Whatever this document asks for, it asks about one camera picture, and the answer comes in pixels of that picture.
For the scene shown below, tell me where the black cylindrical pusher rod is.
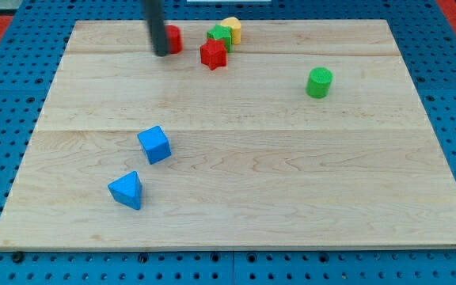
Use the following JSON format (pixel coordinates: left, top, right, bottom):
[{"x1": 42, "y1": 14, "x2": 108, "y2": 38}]
[{"x1": 143, "y1": 0, "x2": 169, "y2": 57}]

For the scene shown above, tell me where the green star block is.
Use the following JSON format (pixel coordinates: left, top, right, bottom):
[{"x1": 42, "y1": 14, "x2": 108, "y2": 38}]
[{"x1": 206, "y1": 25, "x2": 232, "y2": 53}]

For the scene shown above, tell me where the red star block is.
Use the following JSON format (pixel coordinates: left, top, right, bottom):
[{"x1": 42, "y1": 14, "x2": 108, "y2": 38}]
[{"x1": 200, "y1": 38, "x2": 227, "y2": 70}]

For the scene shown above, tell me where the blue triangle block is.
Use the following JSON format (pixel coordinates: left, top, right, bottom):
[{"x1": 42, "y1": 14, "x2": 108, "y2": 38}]
[{"x1": 108, "y1": 171, "x2": 143, "y2": 211}]

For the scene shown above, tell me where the red cylinder block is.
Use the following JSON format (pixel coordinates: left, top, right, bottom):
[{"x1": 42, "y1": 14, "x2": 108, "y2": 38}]
[{"x1": 165, "y1": 25, "x2": 183, "y2": 54}]

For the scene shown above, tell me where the yellow heart block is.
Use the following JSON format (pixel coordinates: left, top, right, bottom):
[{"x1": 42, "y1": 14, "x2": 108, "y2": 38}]
[{"x1": 220, "y1": 17, "x2": 241, "y2": 44}]

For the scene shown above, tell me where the blue cube block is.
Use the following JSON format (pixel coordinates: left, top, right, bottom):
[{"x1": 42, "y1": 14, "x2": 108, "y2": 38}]
[{"x1": 137, "y1": 126, "x2": 171, "y2": 165}]

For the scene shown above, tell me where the green cylinder block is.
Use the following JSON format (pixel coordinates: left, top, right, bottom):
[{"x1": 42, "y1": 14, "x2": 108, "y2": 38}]
[{"x1": 306, "y1": 67, "x2": 333, "y2": 99}]

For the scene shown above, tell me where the light wooden board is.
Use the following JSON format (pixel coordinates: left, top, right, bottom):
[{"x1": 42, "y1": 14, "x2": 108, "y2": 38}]
[{"x1": 0, "y1": 20, "x2": 456, "y2": 252}]

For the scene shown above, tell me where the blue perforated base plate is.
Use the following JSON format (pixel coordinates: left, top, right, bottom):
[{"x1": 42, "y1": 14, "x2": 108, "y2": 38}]
[{"x1": 0, "y1": 1, "x2": 456, "y2": 284}]

